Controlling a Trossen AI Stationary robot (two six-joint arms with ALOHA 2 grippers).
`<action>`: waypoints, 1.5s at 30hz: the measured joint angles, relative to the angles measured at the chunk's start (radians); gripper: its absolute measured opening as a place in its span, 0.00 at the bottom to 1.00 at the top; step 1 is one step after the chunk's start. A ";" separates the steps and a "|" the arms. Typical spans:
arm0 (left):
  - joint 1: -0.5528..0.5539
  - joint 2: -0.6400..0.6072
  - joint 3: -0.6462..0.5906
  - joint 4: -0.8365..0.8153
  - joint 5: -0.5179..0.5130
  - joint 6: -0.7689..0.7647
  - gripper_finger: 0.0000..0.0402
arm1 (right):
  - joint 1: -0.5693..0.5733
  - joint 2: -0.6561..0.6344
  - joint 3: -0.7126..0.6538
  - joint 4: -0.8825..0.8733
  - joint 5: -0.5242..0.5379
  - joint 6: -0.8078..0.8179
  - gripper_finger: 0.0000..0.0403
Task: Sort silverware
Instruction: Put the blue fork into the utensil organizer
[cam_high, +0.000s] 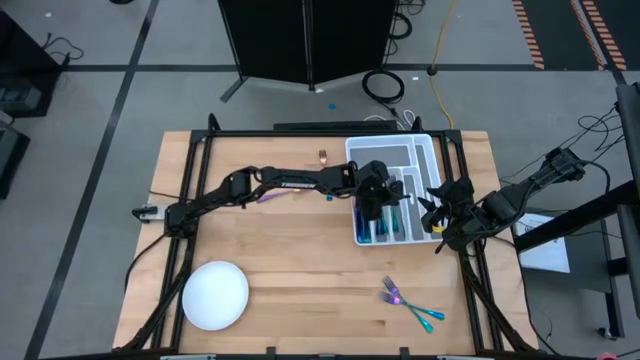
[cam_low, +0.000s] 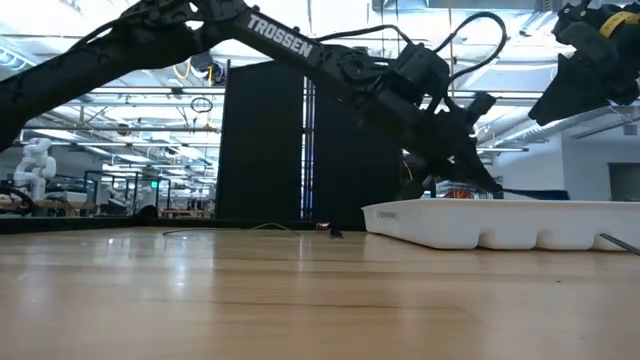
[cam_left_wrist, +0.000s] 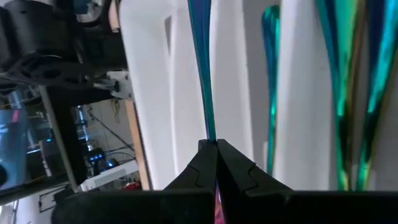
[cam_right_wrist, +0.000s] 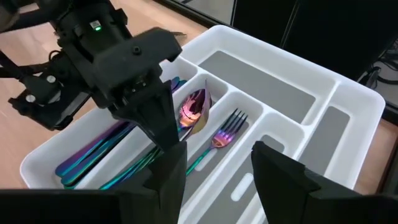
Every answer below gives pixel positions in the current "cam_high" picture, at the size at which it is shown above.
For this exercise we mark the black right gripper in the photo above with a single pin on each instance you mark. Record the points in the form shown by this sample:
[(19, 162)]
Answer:
[(455, 200)]

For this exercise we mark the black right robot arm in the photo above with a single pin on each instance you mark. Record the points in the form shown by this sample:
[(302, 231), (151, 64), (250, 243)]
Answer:
[(500, 205)]

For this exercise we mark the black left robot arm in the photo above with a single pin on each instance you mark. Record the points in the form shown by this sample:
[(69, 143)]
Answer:
[(290, 180)]

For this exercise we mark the black equipment case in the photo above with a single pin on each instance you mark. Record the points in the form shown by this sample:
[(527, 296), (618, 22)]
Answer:
[(25, 60)]

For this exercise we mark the white paper sheet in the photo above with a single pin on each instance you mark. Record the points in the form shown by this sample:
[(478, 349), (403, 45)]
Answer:
[(545, 255)]

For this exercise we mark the red object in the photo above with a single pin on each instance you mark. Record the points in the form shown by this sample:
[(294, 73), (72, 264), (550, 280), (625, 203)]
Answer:
[(607, 357)]

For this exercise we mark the white plastic cutlery tray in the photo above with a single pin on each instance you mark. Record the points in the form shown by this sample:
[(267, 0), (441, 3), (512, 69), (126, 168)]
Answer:
[(380, 156)]

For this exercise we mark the black folding partition screen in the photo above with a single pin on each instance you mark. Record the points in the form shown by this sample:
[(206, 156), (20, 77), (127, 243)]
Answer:
[(270, 40)]

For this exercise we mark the yellow tape tag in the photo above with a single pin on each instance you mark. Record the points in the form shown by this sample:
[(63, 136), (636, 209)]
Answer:
[(438, 228)]

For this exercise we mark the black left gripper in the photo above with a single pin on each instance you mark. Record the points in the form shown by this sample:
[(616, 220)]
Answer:
[(375, 190)]

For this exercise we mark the white round plate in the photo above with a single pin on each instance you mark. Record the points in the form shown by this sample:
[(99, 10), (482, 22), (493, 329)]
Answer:
[(215, 295)]

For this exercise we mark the black metal stand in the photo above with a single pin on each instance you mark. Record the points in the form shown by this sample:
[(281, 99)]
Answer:
[(575, 220)]

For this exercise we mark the black box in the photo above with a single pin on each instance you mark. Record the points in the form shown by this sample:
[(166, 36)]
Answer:
[(12, 160)]

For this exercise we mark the black aluminium table frame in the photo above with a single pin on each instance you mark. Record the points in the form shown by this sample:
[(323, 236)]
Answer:
[(300, 133)]

